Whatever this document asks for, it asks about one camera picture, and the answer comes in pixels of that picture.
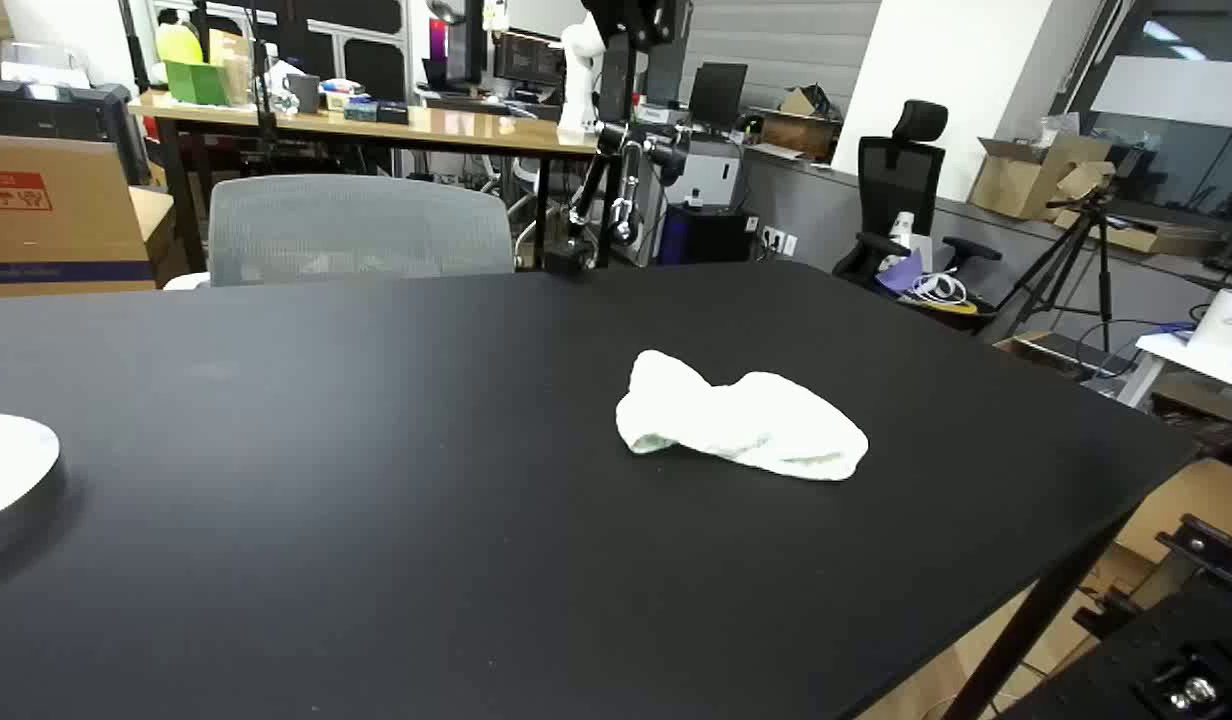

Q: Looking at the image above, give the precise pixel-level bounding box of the large cardboard box red label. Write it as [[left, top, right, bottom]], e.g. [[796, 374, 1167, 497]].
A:
[[0, 132, 161, 299]]

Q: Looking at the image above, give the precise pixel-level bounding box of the black metal equipment frame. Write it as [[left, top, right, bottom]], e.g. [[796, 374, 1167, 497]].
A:
[[996, 513, 1232, 720]]

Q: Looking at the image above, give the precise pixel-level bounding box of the yellow-green storage box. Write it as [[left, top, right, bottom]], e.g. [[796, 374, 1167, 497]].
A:
[[151, 21, 237, 110]]

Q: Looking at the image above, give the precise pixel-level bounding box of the small cardboard box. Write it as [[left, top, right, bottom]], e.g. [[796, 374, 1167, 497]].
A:
[[751, 83, 844, 169]]

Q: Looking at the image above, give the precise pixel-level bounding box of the white side table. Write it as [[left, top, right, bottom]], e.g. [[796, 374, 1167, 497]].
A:
[[1113, 283, 1232, 412]]

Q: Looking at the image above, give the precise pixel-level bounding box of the flat cardboard box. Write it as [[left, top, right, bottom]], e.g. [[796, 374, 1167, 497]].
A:
[[1105, 206, 1232, 260]]

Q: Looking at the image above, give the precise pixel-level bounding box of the open cardboard box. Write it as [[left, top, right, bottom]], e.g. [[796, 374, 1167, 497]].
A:
[[965, 132, 1121, 225]]

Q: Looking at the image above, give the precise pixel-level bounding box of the black computer monitor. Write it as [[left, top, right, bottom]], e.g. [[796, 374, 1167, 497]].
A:
[[685, 58, 751, 137]]

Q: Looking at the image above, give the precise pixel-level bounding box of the white towel with green print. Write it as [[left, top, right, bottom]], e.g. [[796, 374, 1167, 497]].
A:
[[614, 346, 871, 486]]

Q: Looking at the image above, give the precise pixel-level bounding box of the long wooden desk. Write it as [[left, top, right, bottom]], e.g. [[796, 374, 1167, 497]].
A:
[[137, 87, 608, 272]]

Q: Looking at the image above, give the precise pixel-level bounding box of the black camera tripod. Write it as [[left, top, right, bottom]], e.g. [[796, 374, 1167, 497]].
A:
[[992, 188, 1127, 358]]

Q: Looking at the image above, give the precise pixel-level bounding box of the black clamp-on articulated stand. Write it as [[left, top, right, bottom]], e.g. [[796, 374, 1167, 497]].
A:
[[543, 0, 698, 283]]

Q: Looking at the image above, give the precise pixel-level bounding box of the black high-back office chair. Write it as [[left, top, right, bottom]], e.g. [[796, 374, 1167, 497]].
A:
[[833, 96, 1009, 319]]

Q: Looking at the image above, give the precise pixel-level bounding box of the white upright appliance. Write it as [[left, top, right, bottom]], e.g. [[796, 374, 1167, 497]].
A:
[[555, 10, 608, 143]]

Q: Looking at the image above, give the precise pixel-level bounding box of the black printer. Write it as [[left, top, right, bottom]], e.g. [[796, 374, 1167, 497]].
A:
[[0, 76, 145, 180]]

